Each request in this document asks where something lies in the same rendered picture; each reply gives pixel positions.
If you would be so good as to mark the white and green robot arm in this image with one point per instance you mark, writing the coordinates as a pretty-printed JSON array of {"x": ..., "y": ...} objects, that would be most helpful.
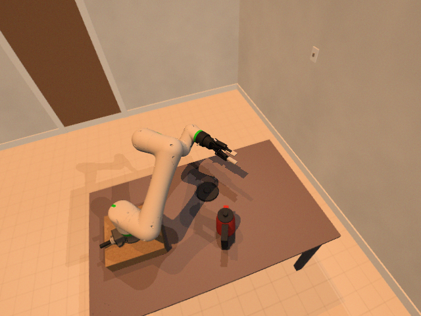
[{"x": 132, "y": 223}]

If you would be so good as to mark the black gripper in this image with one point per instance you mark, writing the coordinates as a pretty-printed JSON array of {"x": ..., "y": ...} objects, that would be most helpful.
[{"x": 218, "y": 146}]

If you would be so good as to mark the red kettle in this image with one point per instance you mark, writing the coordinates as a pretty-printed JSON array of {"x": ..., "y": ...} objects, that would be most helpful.
[{"x": 225, "y": 225}]

